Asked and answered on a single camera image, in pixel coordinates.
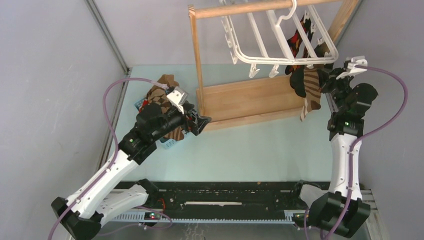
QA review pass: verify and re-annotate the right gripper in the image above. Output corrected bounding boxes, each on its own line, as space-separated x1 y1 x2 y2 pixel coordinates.
318 67 356 113

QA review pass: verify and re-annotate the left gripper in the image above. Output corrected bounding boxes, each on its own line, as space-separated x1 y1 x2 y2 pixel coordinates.
151 102 211 141

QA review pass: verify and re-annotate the brown striped sock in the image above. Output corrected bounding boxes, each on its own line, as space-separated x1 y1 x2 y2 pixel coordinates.
299 68 322 122
164 126 185 142

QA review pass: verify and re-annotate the white plastic clip hanger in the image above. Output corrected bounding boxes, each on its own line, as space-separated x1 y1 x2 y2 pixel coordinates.
221 4 339 78

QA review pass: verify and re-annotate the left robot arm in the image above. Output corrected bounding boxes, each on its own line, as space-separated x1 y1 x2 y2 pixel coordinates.
51 102 212 240

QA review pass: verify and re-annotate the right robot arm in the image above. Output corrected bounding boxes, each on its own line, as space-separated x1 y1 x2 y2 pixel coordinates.
290 68 378 238

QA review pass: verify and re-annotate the wooden hanger rack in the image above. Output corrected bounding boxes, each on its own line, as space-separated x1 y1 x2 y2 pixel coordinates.
188 0 360 130

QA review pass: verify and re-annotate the black sock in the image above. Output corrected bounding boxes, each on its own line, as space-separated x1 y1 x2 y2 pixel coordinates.
289 66 306 98

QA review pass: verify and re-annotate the blue plastic basket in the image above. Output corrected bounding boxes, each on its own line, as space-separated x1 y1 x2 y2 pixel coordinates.
134 94 188 149

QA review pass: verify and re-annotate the brown argyle sock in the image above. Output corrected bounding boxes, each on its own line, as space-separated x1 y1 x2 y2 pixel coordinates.
139 87 172 113

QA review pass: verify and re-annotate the plain brown sock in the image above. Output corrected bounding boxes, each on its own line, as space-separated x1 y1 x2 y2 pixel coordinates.
151 74 180 92

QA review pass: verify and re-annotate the red yellow argyle sock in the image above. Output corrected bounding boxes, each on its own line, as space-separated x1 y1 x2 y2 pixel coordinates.
284 11 316 75

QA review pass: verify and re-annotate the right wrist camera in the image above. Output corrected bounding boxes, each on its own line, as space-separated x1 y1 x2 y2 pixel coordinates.
336 55 368 80

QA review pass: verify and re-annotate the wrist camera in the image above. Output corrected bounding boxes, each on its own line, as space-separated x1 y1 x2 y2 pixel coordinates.
165 86 188 115
336 55 368 80

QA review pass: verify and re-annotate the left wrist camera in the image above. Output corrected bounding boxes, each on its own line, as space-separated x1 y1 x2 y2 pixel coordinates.
165 86 188 115

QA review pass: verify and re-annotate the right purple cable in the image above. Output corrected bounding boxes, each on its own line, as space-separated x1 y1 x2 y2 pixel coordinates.
303 65 409 240

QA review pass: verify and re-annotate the purple cable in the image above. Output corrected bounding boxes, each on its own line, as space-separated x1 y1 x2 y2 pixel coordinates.
47 77 173 240
303 65 409 240

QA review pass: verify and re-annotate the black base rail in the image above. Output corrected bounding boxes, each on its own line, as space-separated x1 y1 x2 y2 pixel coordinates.
117 180 319 221

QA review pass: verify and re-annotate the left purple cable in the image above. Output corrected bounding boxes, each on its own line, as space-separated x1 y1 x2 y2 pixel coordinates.
47 77 173 240

